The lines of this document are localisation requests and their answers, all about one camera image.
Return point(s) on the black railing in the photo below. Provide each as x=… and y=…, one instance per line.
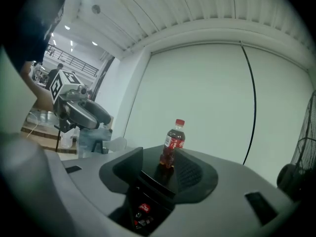
x=74, y=60

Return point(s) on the curved wooden plank platform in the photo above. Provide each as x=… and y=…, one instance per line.
x=44, y=137

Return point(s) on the black standing fan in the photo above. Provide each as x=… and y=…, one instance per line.
x=303, y=157

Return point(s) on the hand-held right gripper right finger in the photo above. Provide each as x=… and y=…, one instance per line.
x=195, y=181

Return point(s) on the person's body in black clothes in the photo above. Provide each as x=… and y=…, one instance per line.
x=32, y=21

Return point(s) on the person's left forearm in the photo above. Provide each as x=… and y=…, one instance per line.
x=40, y=95

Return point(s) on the black mini fridge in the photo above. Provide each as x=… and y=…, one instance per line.
x=150, y=162

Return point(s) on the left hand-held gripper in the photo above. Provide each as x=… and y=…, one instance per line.
x=58, y=85

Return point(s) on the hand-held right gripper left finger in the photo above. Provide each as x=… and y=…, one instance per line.
x=123, y=174

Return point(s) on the glossy grey side table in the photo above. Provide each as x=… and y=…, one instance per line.
x=95, y=139

